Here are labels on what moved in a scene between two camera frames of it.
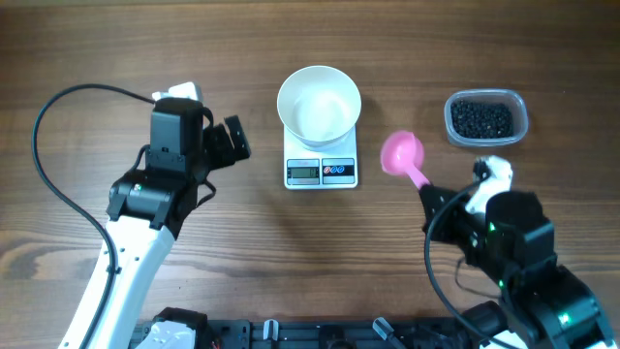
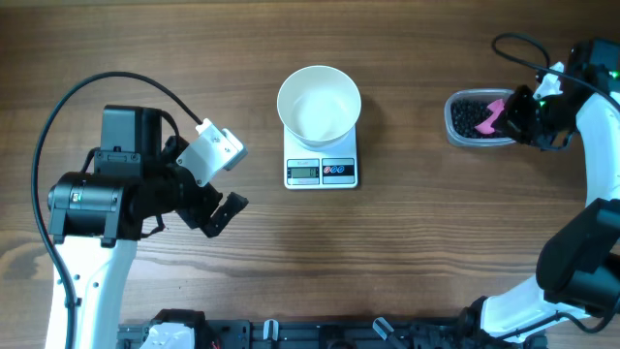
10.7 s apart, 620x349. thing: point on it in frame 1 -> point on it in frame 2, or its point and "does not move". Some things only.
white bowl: [319, 105] does not move
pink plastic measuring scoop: [402, 153] -> [486, 127]
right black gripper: [447, 217] -> [515, 122]
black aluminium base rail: [329, 333] does not move
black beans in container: [481, 119] does not move
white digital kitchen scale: [308, 169] does not move
